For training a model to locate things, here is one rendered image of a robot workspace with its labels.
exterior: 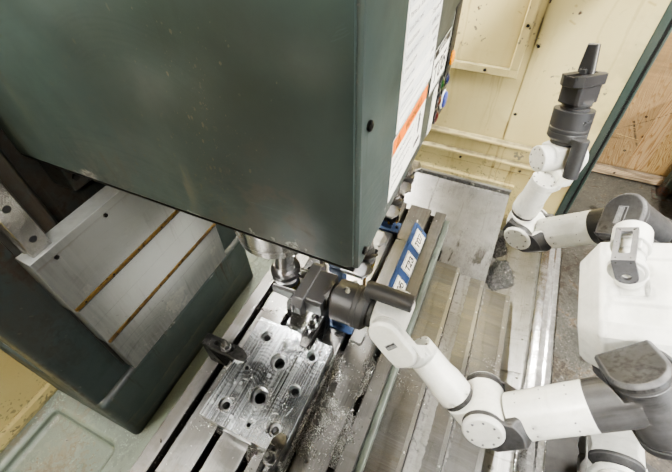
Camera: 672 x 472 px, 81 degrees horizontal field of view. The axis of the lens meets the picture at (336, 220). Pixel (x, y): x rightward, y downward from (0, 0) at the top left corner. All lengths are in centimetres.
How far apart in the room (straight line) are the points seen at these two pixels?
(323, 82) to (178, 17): 14
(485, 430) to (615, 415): 21
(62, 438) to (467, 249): 160
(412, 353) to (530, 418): 24
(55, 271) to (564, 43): 149
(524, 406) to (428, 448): 51
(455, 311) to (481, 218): 44
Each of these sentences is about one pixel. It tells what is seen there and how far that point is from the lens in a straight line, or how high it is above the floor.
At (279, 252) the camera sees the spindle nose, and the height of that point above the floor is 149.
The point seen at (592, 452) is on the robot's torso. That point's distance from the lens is 160.
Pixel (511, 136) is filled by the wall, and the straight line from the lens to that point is 166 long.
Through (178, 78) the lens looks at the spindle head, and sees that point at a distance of 46.
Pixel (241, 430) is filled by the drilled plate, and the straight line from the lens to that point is 109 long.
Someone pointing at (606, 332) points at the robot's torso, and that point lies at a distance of 93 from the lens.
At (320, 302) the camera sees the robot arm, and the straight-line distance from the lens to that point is 81.
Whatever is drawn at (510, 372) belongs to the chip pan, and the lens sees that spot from 156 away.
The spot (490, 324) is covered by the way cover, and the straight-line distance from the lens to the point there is 156.
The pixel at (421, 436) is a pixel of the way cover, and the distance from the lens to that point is 134.
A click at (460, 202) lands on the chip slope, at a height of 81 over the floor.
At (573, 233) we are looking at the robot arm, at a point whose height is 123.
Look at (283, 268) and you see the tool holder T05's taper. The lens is 82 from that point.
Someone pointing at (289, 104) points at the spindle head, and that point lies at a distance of 38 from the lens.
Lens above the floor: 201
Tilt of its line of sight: 47 degrees down
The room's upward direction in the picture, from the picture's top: 2 degrees counter-clockwise
